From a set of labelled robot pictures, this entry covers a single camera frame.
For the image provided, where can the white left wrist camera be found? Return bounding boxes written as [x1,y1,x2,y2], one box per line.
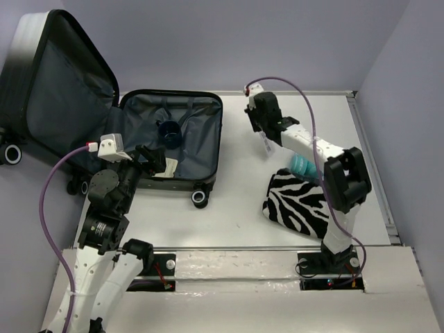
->
[97,133,131,163]

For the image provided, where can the teal headphones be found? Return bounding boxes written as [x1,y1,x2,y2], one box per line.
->
[289,154,323,182]

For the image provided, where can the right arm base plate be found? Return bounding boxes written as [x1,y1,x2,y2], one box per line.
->
[295,251,365,291]

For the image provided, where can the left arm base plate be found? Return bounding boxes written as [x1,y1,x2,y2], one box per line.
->
[127,253,176,292]

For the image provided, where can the white foreground platform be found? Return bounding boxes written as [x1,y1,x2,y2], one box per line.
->
[105,246,440,332]

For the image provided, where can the zebra print blanket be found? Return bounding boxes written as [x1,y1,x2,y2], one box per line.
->
[262,169,330,240]

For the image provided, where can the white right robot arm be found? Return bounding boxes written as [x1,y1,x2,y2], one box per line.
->
[245,85,372,272]

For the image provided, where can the black kids suitcase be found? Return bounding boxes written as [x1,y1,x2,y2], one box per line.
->
[1,9,223,208]

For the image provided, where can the dark blue mug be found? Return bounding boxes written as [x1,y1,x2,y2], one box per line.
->
[156,120,182,149]

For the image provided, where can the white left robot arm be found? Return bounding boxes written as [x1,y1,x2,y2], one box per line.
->
[45,145,167,332]

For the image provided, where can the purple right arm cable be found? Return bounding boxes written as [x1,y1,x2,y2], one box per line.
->
[245,76,368,287]

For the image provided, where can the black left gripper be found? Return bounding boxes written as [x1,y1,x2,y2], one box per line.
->
[108,143,167,212]

